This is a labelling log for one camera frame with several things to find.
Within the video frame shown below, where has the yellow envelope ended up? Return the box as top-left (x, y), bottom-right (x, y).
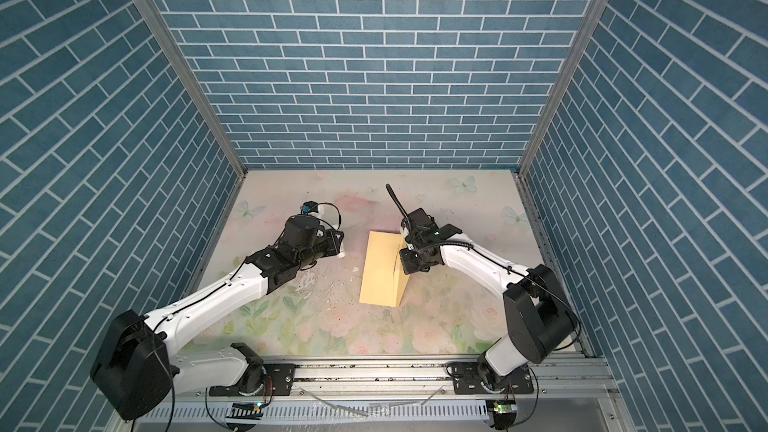
top-left (359, 231), bottom-right (408, 307)

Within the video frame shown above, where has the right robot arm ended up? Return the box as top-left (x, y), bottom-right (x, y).
top-left (399, 208), bottom-right (578, 389)

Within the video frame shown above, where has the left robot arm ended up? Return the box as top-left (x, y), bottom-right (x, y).
top-left (90, 213), bottom-right (344, 421)

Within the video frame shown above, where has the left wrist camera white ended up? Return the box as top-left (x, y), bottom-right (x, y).
top-left (300, 201), bottom-right (335, 218)

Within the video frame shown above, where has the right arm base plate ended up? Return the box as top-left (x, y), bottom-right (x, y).
top-left (445, 361), bottom-right (535, 395)

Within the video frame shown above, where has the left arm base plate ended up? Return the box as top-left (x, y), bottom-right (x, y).
top-left (208, 363), bottom-right (296, 399)

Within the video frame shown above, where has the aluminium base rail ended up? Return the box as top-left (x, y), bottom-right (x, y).
top-left (119, 355), bottom-right (619, 403)

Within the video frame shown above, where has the left corner aluminium post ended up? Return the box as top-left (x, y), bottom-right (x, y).
top-left (132, 0), bottom-right (247, 180)

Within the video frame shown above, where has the corner aluminium post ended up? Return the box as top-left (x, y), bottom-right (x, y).
top-left (132, 0), bottom-right (247, 180)
top-left (518, 0), bottom-right (609, 177)

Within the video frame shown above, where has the right corner aluminium post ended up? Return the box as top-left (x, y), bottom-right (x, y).
top-left (518, 0), bottom-right (609, 177)

